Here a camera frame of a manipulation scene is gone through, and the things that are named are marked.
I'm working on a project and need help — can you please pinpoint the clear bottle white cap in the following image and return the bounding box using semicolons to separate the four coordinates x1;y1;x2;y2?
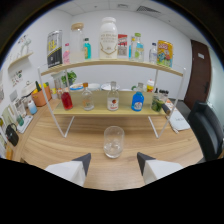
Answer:
106;81;120;112

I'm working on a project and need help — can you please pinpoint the teal cup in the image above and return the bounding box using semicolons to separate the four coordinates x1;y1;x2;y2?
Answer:
15;114;25;127

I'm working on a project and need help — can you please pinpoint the clear drinking glass with ice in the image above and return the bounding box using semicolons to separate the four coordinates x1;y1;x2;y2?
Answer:
103;125;126;159

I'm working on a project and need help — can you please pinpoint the white fabric pouch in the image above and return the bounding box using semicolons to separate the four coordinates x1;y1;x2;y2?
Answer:
168;108;191;132

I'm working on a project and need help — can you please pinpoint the black office chair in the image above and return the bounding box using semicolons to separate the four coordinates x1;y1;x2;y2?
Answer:
187;100;224;163

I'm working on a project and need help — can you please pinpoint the orange printed paper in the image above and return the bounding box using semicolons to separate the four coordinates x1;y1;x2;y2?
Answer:
164;98;176;113

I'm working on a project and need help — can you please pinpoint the white tray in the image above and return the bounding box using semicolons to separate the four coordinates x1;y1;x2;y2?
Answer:
16;114;34;134

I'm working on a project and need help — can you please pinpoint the red liquid glass bottle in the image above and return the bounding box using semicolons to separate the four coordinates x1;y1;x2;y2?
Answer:
60;87;74;111

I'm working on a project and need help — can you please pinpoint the blue liquid glass bottle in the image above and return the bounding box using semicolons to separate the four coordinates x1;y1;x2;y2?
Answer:
131;83;145;112

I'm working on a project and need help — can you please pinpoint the clear bottle orange label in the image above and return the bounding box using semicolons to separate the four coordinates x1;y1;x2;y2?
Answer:
81;82;95;111

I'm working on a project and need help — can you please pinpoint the blue and white bottle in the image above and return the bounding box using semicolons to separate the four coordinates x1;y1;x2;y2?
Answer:
27;99;38;116

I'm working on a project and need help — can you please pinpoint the yellow container red lid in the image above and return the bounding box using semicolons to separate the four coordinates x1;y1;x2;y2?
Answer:
146;79;155;93

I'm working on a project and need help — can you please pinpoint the glass vase with flowers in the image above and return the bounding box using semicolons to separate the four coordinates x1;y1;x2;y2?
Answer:
53;71;66;99

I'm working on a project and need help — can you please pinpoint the green potted plant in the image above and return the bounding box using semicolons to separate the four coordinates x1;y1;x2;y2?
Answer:
60;70;78;87

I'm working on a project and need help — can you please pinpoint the brown wooden door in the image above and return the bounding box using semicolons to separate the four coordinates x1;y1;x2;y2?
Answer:
183;39;212;111

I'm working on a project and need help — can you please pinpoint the clear plastic water bottle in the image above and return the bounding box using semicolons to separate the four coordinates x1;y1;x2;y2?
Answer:
148;42;158;65

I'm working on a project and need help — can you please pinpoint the two-tier wooden shelf rack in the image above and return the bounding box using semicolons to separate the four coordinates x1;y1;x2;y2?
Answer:
37;59;187;139

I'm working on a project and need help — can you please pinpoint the small pink bottle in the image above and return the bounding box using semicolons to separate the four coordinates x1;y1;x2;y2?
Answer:
62;42;71;65

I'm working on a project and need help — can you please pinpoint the colourful printed can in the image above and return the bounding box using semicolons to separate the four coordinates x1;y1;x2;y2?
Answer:
156;39;174;69

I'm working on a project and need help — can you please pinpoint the clear bottle green cap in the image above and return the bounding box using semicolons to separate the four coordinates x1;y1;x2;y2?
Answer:
133;32;145;63

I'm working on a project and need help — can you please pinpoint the teal liquid bottle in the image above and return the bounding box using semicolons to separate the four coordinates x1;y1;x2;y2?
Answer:
83;37;92;61

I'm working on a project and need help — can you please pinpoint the small light blue bottle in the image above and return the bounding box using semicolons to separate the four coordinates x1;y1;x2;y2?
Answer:
128;36;136;60

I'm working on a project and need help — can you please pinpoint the red and white box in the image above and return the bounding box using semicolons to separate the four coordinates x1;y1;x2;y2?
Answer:
117;33;129;60

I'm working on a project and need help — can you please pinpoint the glass jar cork lid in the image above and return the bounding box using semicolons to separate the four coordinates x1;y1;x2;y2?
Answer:
69;22;86;64

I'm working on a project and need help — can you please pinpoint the white figurine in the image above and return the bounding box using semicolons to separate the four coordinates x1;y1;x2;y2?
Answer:
18;34;33;57

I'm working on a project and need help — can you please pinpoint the large white bottle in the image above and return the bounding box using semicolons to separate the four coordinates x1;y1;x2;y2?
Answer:
99;16;119;60

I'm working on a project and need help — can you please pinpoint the wooden wall shelf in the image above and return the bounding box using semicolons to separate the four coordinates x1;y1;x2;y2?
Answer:
7;50;34;70

